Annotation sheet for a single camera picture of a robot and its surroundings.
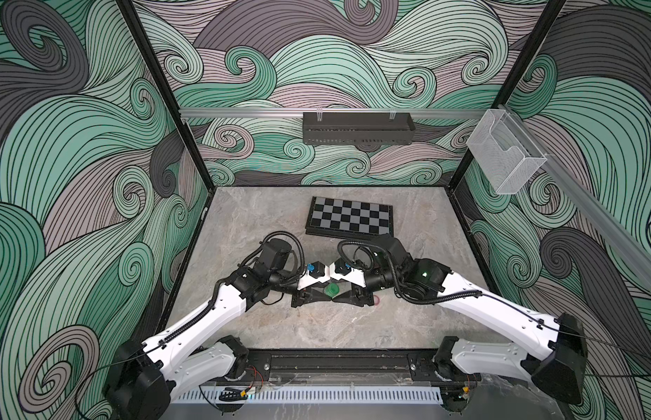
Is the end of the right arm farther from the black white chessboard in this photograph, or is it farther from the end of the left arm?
the black white chessboard

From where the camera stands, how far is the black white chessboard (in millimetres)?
1028

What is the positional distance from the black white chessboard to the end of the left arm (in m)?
0.41

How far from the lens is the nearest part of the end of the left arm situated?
55 centimetres
